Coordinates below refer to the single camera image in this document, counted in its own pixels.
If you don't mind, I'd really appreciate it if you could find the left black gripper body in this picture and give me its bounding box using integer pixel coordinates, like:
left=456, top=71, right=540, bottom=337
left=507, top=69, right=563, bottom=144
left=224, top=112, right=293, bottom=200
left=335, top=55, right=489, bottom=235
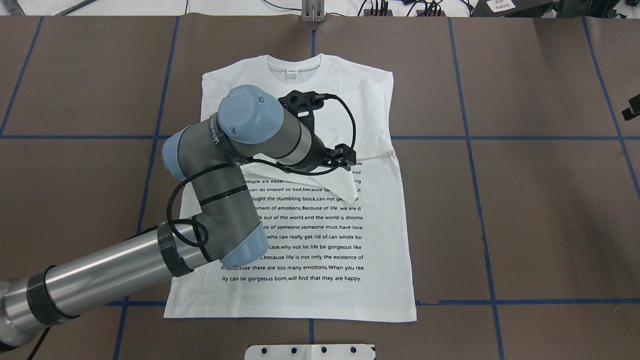
left=307, top=135, right=328, bottom=171

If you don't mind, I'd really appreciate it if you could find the white long-sleeve printed shirt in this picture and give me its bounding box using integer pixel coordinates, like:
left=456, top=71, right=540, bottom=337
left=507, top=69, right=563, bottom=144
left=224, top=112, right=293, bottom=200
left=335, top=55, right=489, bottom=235
left=164, top=54, right=418, bottom=322

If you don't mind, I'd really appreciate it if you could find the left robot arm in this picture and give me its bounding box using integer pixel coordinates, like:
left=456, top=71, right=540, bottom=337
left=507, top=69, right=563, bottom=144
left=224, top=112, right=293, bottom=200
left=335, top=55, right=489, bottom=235
left=1, top=84, right=357, bottom=353

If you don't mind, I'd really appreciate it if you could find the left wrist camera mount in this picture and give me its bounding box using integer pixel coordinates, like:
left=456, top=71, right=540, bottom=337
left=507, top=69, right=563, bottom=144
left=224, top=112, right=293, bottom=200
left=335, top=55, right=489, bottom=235
left=278, top=89, right=327, bottom=122

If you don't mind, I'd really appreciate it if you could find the aluminium frame post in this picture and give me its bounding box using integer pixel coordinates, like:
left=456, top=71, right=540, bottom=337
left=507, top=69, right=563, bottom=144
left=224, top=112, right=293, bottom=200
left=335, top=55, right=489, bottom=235
left=301, top=0, right=326, bottom=23

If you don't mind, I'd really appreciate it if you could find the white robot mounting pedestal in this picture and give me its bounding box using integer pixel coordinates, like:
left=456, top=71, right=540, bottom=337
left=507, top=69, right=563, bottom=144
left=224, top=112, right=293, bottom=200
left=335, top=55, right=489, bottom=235
left=244, top=343, right=377, bottom=360

